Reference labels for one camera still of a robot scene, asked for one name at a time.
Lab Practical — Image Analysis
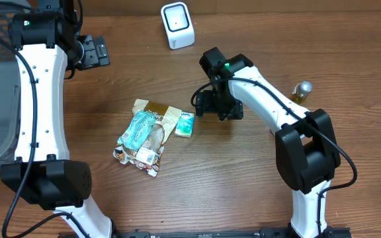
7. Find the teal Kleenex tissue pack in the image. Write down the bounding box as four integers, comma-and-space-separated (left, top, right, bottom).
175, 112, 194, 138

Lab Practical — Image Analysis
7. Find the yellow oil bottle silver cap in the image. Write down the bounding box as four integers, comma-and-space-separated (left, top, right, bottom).
290, 81, 313, 104

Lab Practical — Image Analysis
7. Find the teal wet wipes pack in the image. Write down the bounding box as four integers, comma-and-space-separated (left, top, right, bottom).
117, 110, 155, 150

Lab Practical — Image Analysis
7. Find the brown Pantree snack bag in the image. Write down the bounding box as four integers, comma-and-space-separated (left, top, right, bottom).
113, 99, 182, 177

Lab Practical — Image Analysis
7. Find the green lid white jar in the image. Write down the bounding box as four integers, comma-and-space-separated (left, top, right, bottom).
270, 128, 278, 135

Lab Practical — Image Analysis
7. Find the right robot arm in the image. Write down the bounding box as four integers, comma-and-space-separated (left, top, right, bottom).
191, 48, 341, 237

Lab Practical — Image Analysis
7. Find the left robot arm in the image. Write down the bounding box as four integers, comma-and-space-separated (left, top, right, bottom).
0, 1, 116, 237

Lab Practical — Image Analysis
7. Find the white barcode scanner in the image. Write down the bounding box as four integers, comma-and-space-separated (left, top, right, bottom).
160, 1, 195, 50

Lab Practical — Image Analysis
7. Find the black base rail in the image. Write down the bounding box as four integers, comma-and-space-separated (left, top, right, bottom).
58, 226, 353, 238

